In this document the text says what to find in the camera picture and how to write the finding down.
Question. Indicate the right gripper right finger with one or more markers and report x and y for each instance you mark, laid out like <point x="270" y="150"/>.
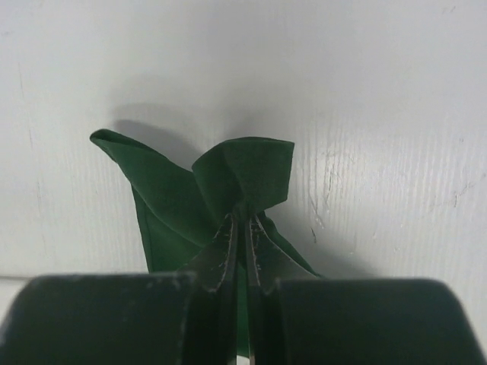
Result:
<point x="298" y="318"/>

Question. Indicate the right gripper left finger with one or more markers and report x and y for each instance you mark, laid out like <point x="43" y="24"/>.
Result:
<point x="114" y="323"/>

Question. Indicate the white and green t-shirt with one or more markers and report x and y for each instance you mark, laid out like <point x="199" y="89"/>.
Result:
<point x="179" y="211"/>

